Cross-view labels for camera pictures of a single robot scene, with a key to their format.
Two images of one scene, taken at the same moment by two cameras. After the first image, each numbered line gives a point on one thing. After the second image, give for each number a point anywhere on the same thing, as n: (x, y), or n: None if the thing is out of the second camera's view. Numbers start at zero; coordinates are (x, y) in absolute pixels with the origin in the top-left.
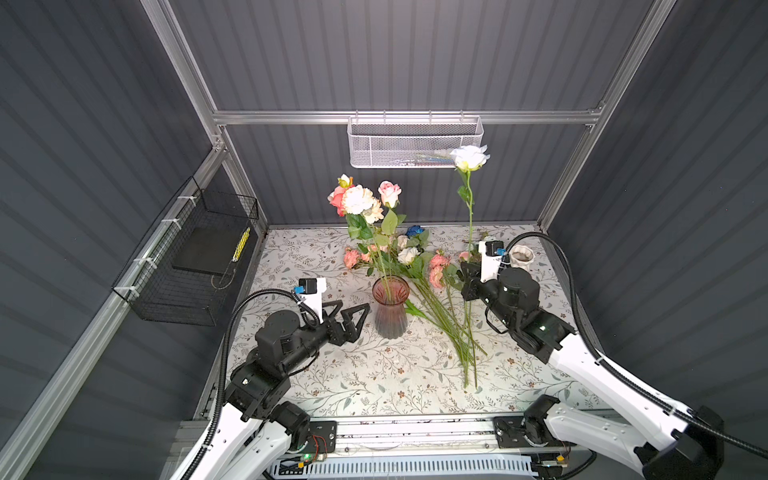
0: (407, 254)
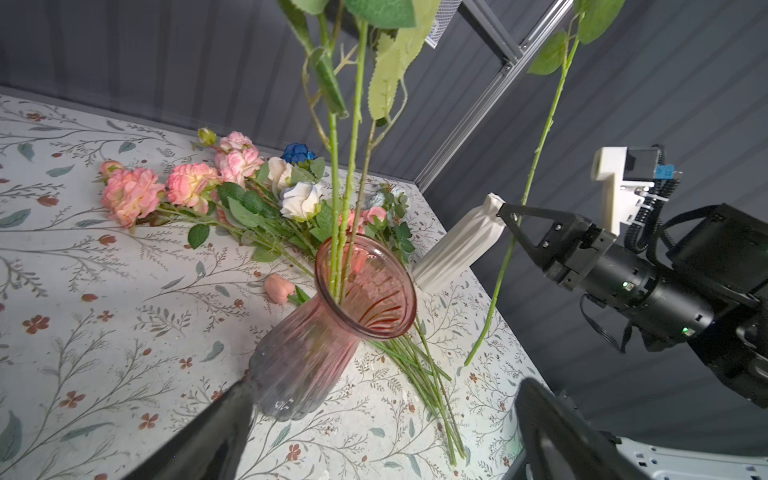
0: (267, 210)
